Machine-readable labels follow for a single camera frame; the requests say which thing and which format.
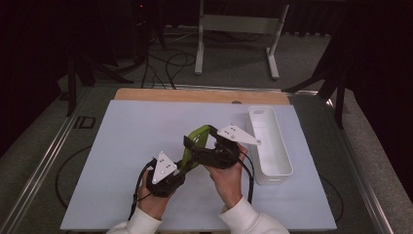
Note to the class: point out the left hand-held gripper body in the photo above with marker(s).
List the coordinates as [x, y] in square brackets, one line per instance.
[164, 172]

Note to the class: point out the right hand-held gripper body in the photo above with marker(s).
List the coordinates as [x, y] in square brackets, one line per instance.
[220, 156]

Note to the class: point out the white oblong plastic bin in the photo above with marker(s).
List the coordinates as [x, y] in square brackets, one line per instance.
[271, 146]

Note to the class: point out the person's right hand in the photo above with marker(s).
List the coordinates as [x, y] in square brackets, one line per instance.
[229, 185]

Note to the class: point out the person's left hand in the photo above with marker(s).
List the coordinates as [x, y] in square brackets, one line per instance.
[151, 204]

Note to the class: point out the dark computer tower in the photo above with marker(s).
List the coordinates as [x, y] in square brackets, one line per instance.
[141, 29]

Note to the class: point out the black stand legs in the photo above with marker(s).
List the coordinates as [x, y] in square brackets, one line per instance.
[339, 104]
[70, 84]

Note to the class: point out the dark curtain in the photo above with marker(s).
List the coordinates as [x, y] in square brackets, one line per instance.
[383, 81]

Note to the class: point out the aluminium floor rail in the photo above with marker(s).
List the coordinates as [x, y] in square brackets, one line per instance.
[360, 172]
[42, 162]
[227, 87]

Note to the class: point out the white metal stand frame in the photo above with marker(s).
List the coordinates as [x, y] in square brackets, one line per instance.
[240, 24]

